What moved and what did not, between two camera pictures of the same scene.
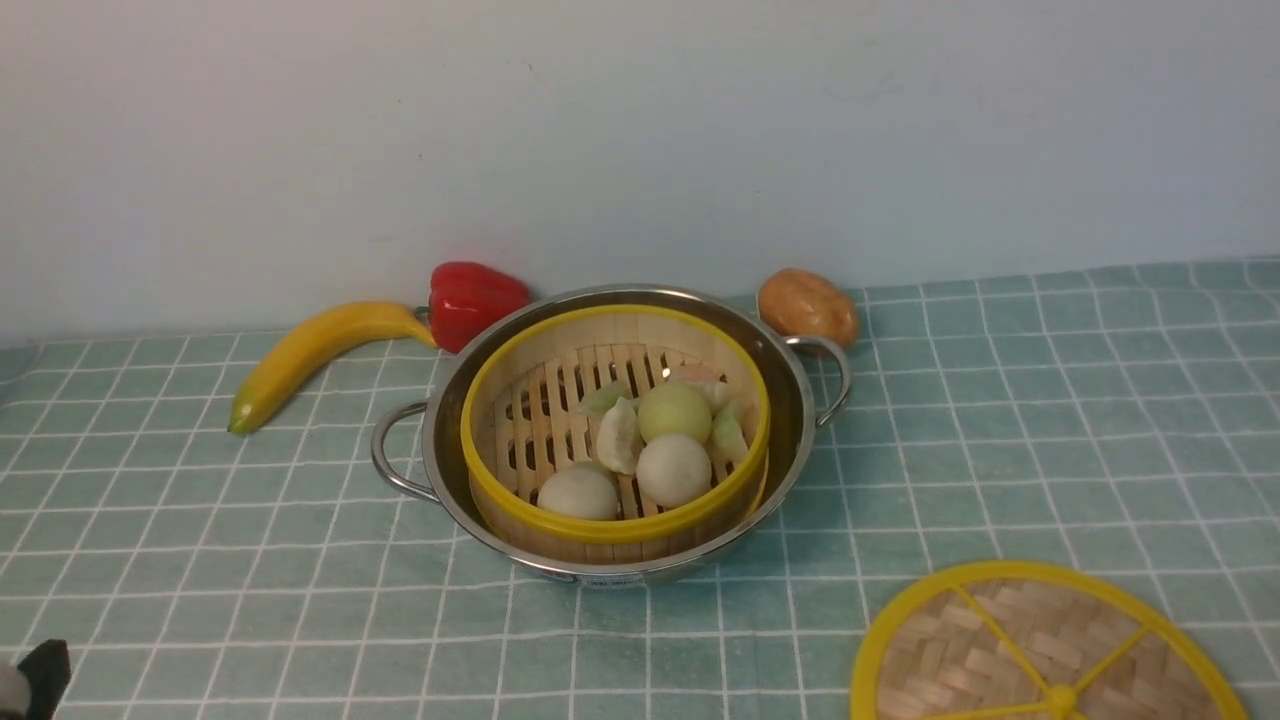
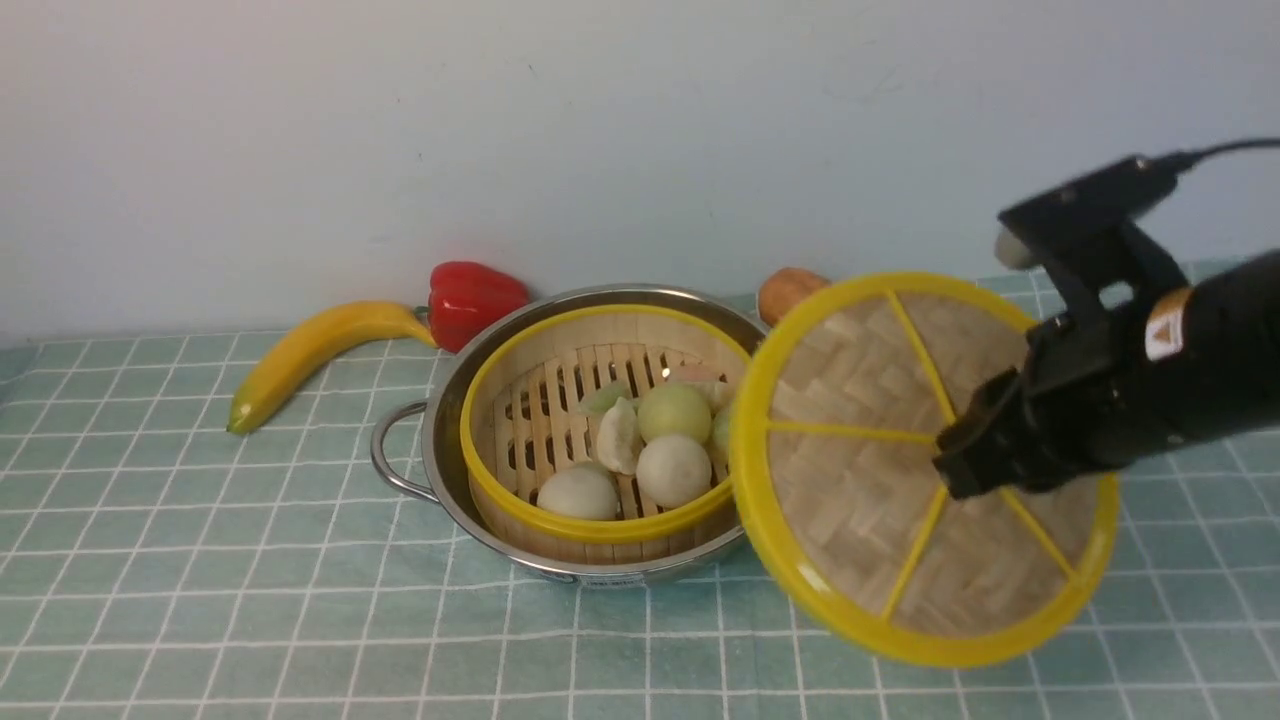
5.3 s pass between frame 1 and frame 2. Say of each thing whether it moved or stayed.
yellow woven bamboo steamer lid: moved
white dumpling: stayed
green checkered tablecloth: stayed
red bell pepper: stayed
